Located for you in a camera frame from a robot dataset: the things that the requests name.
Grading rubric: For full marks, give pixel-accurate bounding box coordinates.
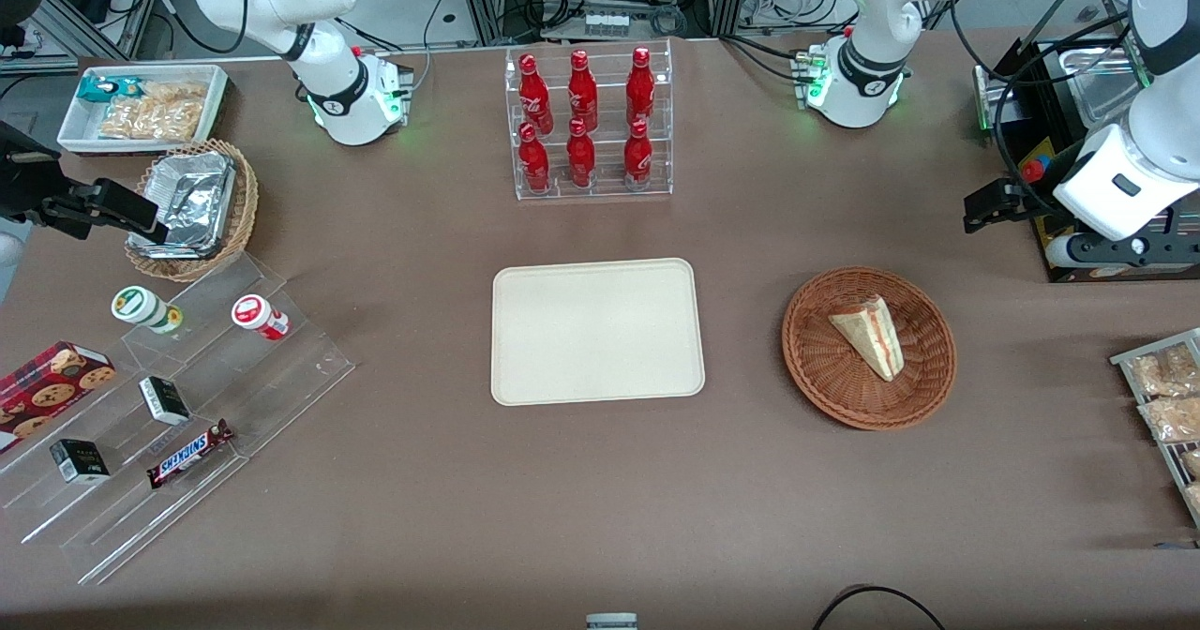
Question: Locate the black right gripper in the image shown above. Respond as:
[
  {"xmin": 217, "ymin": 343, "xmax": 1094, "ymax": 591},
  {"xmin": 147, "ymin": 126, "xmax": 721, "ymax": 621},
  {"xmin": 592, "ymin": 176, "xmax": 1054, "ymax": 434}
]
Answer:
[{"xmin": 0, "ymin": 124, "xmax": 172, "ymax": 245}]

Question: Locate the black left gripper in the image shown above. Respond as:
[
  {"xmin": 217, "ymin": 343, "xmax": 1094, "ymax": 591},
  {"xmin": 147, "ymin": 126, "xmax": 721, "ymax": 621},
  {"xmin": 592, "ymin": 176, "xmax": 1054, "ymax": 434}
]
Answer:
[{"xmin": 963, "ymin": 179, "xmax": 1036, "ymax": 235}]

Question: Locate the triangular sandwich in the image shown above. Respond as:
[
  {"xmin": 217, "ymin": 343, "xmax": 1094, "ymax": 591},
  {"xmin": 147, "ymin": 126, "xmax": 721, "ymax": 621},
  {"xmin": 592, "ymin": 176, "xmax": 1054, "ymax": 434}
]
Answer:
[{"xmin": 829, "ymin": 294, "xmax": 906, "ymax": 383}]

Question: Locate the light tan wicker basket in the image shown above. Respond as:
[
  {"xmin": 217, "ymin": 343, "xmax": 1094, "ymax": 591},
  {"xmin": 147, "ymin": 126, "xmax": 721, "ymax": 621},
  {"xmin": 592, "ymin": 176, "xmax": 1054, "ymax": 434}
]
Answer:
[{"xmin": 125, "ymin": 139, "xmax": 259, "ymax": 282}]

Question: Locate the tray of wrapped snacks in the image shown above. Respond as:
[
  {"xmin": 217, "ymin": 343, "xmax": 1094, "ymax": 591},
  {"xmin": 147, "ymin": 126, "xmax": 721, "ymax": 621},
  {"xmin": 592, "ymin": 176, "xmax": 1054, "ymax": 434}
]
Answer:
[{"xmin": 1110, "ymin": 328, "xmax": 1200, "ymax": 528}]

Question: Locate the brown round wicker basket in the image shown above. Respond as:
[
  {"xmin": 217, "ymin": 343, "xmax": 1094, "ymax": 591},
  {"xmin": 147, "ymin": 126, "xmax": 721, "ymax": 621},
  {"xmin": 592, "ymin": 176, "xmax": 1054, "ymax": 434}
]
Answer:
[{"xmin": 782, "ymin": 266, "xmax": 958, "ymax": 431}]

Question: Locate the beige plastic tray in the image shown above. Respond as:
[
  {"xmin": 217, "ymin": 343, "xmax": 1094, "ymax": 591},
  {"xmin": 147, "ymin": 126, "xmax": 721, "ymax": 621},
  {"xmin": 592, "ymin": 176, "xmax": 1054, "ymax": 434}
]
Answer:
[{"xmin": 490, "ymin": 258, "xmax": 707, "ymax": 408}]

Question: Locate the aluminium foil container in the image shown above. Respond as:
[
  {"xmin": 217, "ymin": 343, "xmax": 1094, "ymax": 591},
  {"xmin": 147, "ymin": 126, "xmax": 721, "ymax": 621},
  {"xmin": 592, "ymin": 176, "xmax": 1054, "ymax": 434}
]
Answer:
[{"xmin": 128, "ymin": 152, "xmax": 237, "ymax": 259}]

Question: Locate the white rectangular plastic bin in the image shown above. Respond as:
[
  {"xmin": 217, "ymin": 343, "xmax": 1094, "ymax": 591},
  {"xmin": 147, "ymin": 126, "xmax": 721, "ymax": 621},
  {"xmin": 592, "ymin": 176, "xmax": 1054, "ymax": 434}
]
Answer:
[{"xmin": 56, "ymin": 64, "xmax": 231, "ymax": 156}]

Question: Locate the green lid white cup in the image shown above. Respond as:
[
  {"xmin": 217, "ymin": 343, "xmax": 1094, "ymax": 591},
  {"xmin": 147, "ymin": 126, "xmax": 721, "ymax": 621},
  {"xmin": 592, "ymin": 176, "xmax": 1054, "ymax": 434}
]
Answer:
[{"xmin": 111, "ymin": 286, "xmax": 184, "ymax": 335}]

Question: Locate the clear bag of fried snacks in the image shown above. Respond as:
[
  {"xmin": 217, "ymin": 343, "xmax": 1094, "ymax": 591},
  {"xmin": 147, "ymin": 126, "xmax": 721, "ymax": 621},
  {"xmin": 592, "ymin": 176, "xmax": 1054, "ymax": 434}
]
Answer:
[
  {"xmin": 98, "ymin": 96, "xmax": 203, "ymax": 142},
  {"xmin": 141, "ymin": 82, "xmax": 208, "ymax": 108}
]

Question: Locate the teal snack packet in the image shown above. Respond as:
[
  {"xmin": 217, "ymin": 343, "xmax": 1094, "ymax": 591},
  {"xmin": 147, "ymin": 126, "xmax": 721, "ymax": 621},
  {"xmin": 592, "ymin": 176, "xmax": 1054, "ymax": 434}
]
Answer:
[{"xmin": 77, "ymin": 76, "xmax": 142, "ymax": 103}]

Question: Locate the red lid white cup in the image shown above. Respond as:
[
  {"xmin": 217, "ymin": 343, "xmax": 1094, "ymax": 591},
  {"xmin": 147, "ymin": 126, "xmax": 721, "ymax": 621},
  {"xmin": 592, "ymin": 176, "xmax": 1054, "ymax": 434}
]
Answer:
[{"xmin": 232, "ymin": 294, "xmax": 292, "ymax": 341}]

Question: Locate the red plaid cookie box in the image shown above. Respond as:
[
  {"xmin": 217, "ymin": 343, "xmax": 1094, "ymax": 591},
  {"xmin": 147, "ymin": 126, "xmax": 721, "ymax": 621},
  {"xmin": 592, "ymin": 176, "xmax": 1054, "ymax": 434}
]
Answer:
[{"xmin": 0, "ymin": 341, "xmax": 117, "ymax": 453}]

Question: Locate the black food warmer display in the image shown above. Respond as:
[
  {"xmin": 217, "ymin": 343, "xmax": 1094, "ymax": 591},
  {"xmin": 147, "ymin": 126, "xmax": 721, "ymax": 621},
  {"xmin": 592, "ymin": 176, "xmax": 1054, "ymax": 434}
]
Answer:
[{"xmin": 972, "ymin": 0, "xmax": 1200, "ymax": 284}]

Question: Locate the small black carton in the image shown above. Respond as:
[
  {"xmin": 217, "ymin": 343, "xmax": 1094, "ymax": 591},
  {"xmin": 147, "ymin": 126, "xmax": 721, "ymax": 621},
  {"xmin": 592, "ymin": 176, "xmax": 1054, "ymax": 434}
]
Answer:
[
  {"xmin": 139, "ymin": 376, "xmax": 191, "ymax": 426},
  {"xmin": 50, "ymin": 439, "xmax": 111, "ymax": 485}
]

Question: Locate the clear acrylic stepped shelf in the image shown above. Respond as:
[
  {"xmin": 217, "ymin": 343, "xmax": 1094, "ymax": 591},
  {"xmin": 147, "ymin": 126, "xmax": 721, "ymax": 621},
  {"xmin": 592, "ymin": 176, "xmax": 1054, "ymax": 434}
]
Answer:
[{"xmin": 0, "ymin": 253, "xmax": 355, "ymax": 586}]

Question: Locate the snickers chocolate bar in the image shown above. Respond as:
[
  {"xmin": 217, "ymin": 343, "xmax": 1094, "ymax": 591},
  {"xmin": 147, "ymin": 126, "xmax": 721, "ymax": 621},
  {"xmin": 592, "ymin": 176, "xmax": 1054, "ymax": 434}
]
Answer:
[{"xmin": 146, "ymin": 419, "xmax": 234, "ymax": 490}]

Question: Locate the red cola bottle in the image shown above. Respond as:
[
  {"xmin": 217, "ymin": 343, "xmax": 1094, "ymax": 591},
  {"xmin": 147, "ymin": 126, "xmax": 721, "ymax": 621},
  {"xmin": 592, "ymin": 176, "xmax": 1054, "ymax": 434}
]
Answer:
[
  {"xmin": 518, "ymin": 123, "xmax": 550, "ymax": 192},
  {"xmin": 567, "ymin": 50, "xmax": 599, "ymax": 132},
  {"xmin": 518, "ymin": 53, "xmax": 554, "ymax": 136},
  {"xmin": 623, "ymin": 119, "xmax": 653, "ymax": 187},
  {"xmin": 626, "ymin": 47, "xmax": 655, "ymax": 127},
  {"xmin": 566, "ymin": 118, "xmax": 596, "ymax": 188}
]

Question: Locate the clear acrylic bottle rack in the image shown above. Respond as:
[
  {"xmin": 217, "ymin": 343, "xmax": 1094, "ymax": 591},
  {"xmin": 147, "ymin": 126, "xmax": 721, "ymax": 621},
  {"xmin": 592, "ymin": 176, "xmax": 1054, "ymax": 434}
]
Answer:
[{"xmin": 504, "ymin": 39, "xmax": 674, "ymax": 202}]

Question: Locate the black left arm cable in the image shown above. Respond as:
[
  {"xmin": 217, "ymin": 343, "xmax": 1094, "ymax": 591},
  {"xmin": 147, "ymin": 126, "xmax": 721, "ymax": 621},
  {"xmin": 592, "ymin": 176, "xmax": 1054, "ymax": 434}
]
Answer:
[{"xmin": 952, "ymin": 0, "xmax": 1156, "ymax": 220}]

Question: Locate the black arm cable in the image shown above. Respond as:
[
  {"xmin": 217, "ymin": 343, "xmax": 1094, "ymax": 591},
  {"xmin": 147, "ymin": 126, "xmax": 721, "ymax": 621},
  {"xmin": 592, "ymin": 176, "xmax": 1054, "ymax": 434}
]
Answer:
[
  {"xmin": 952, "ymin": 0, "xmax": 1156, "ymax": 220},
  {"xmin": 150, "ymin": 0, "xmax": 252, "ymax": 55}
]

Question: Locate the aluminium frame rail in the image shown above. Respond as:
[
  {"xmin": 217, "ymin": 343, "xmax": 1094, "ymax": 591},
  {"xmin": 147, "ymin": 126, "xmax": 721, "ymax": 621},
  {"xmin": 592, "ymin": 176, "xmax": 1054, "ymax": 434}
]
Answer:
[{"xmin": 28, "ymin": 0, "xmax": 168, "ymax": 61}]

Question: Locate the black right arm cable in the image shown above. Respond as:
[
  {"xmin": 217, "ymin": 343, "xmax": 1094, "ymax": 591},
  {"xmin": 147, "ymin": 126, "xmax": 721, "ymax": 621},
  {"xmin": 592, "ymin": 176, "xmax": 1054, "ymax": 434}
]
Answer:
[{"xmin": 150, "ymin": 0, "xmax": 252, "ymax": 55}]

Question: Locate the black cable loop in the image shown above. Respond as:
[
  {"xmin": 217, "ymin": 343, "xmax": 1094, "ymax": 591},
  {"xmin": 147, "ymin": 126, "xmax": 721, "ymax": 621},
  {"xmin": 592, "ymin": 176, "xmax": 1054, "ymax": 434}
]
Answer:
[{"xmin": 812, "ymin": 586, "xmax": 946, "ymax": 630}]

